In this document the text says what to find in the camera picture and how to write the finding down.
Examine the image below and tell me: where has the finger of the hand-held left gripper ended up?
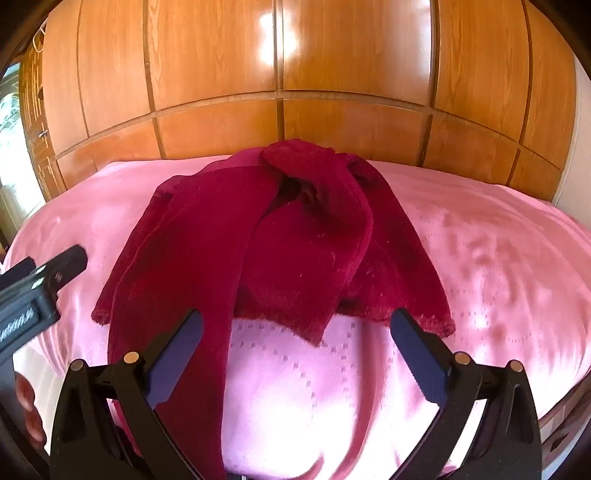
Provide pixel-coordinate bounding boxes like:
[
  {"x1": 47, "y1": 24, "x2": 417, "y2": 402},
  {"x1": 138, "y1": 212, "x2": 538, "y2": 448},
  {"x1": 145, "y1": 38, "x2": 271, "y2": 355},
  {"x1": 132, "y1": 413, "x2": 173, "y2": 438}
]
[{"x1": 34, "y1": 244, "x2": 89, "y2": 296}]

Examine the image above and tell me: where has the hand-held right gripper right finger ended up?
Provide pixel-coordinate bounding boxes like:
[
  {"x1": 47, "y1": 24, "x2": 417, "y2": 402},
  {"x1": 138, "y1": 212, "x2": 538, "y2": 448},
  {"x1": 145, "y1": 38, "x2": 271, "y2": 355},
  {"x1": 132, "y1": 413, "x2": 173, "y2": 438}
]
[{"x1": 390, "y1": 307, "x2": 542, "y2": 480}]

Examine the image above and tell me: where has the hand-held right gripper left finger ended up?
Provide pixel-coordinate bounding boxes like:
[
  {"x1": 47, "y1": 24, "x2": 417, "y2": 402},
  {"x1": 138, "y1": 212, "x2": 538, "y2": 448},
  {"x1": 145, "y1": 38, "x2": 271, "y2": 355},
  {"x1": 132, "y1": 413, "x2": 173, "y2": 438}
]
[{"x1": 50, "y1": 308, "x2": 205, "y2": 480}]

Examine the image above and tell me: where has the dark red fleece garment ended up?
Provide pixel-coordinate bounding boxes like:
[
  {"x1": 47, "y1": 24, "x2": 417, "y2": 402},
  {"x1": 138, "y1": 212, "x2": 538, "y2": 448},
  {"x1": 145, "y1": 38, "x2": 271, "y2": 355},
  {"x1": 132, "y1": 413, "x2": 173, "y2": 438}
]
[{"x1": 91, "y1": 140, "x2": 457, "y2": 480}]

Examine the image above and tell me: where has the person's left hand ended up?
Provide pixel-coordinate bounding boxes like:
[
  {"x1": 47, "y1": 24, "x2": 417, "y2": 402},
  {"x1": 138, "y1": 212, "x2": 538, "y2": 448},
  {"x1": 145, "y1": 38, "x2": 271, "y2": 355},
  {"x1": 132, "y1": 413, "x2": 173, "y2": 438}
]
[{"x1": 13, "y1": 371, "x2": 48, "y2": 449}]

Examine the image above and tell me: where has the pink bed blanket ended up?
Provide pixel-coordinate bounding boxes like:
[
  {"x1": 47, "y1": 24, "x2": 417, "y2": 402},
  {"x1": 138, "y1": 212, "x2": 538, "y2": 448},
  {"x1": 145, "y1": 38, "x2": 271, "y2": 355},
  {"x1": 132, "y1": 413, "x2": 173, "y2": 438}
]
[{"x1": 0, "y1": 157, "x2": 591, "y2": 480}]

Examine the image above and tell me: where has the carved wooden door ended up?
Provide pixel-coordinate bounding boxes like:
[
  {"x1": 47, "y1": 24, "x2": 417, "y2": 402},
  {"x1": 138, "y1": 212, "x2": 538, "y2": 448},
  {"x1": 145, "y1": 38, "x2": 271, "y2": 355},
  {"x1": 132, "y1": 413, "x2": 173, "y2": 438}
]
[{"x1": 19, "y1": 46, "x2": 63, "y2": 201}]

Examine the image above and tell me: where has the glass panel door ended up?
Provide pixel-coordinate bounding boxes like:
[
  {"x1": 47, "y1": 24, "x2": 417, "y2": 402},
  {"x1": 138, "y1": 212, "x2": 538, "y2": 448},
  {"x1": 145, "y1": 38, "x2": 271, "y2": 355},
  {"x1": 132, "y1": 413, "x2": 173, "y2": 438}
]
[{"x1": 0, "y1": 74, "x2": 25, "y2": 190}]

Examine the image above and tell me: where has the wooden wardrobe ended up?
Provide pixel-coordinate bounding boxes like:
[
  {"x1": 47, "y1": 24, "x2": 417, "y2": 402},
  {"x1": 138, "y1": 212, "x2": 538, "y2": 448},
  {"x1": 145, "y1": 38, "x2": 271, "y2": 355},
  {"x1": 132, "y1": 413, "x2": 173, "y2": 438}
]
[{"x1": 34, "y1": 0, "x2": 578, "y2": 204}]

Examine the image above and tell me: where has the wooden bed frame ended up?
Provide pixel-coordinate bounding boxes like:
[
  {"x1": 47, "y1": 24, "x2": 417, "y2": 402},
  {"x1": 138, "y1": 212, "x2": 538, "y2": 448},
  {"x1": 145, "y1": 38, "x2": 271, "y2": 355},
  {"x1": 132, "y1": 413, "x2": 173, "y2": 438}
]
[{"x1": 539, "y1": 381, "x2": 591, "y2": 464}]

